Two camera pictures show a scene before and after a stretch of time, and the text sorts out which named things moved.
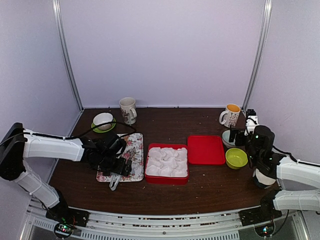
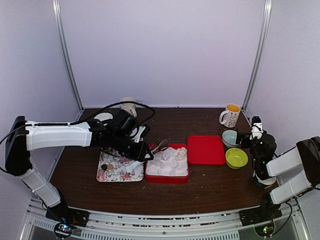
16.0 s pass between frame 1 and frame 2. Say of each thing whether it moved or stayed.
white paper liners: stayed
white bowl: stayed
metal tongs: moved
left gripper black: moved
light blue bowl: stayed
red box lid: stayed
